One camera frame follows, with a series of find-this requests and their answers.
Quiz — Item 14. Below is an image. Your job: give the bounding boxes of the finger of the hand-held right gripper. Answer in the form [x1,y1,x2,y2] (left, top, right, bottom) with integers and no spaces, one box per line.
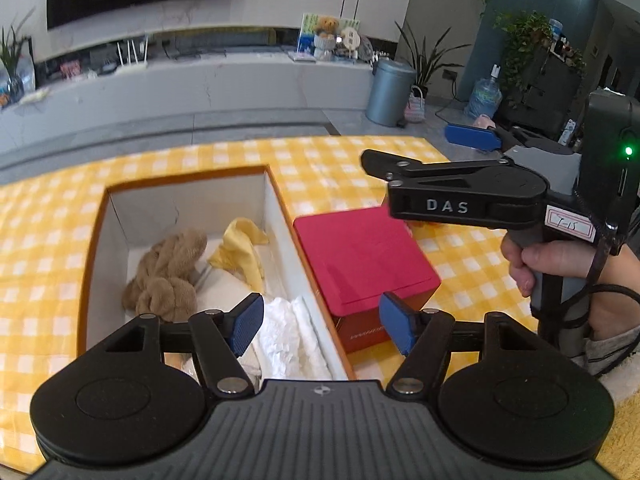
[361,149,513,184]
[445,124,573,157]

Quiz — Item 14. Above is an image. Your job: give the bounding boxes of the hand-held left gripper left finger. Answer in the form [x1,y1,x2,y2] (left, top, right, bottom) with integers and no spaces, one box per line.
[97,293,265,397]

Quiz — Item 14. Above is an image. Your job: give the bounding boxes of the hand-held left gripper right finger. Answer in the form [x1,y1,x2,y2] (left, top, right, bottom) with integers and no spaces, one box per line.
[380,291,546,397]

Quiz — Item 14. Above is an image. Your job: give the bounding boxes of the white fluffy cloth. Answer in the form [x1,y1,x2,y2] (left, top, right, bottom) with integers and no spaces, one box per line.
[182,295,333,386]

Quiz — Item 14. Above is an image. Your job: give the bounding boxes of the yellow cloth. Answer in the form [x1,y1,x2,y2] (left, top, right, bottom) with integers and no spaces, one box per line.
[207,217,270,293]

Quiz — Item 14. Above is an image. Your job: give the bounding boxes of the brown towel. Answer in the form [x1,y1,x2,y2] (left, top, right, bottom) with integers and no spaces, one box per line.
[121,228,208,323]

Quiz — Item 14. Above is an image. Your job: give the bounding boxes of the orange cardboard box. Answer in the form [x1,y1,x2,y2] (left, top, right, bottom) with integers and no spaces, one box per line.
[77,164,357,386]

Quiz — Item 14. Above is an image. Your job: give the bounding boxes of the person's right hand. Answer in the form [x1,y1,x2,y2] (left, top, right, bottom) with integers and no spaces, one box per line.
[501,210,640,336]

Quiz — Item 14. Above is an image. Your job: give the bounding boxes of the blue water jug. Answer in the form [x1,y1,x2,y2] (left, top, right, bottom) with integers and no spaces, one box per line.
[464,64,503,120]

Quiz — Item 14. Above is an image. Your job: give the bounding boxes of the small woven bag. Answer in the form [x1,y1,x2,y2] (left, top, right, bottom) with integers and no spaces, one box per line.
[404,86,426,123]

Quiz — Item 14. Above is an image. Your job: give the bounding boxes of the grey trash bin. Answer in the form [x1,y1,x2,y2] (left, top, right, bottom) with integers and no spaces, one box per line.
[366,57,417,127]

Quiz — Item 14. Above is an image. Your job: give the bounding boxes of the red box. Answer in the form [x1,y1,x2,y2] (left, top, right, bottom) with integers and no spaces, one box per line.
[292,205,442,354]

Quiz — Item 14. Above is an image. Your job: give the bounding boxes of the long-leaf potted plant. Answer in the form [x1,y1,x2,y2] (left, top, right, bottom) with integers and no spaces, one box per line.
[395,20,471,98]

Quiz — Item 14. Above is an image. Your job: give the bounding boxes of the black cabinet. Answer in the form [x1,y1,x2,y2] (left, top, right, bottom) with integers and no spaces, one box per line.
[510,50,583,141]

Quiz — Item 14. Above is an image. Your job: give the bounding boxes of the bushy green plant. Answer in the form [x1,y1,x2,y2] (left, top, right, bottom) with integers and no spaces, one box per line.
[492,10,586,106]

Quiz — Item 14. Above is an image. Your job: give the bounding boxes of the white round fan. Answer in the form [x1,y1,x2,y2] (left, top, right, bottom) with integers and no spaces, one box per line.
[340,27,362,58]

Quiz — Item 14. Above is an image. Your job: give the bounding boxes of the teddy bear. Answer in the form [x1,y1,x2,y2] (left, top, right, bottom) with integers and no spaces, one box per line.
[312,16,340,61]

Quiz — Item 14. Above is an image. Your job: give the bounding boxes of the printed picture board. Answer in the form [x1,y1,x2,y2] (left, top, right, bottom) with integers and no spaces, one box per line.
[297,12,361,56]

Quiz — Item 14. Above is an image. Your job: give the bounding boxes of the marble television cabinet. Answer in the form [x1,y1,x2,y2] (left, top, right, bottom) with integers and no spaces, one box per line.
[0,25,376,156]

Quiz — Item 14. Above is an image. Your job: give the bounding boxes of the yellow checked tablecloth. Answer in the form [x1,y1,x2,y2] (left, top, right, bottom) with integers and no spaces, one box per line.
[0,135,640,476]

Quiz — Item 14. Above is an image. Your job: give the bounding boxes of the white router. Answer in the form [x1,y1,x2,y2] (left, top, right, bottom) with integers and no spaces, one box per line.
[115,37,150,72]

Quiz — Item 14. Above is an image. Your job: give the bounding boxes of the yellow paper sheets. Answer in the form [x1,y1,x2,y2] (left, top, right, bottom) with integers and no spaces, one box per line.
[17,86,53,106]

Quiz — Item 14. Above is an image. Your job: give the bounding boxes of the green plant in glass vase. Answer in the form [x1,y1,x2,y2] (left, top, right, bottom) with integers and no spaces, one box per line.
[0,7,38,103]

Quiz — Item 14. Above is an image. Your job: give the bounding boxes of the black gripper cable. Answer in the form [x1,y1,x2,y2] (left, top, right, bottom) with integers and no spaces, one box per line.
[580,284,640,376]

